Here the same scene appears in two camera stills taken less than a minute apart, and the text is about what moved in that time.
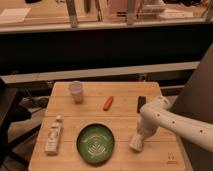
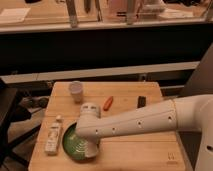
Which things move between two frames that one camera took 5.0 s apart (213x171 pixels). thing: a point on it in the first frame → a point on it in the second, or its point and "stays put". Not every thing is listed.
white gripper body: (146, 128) → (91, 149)
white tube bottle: (51, 147) stays put
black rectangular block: (140, 102) stays put
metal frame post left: (72, 13) stays put
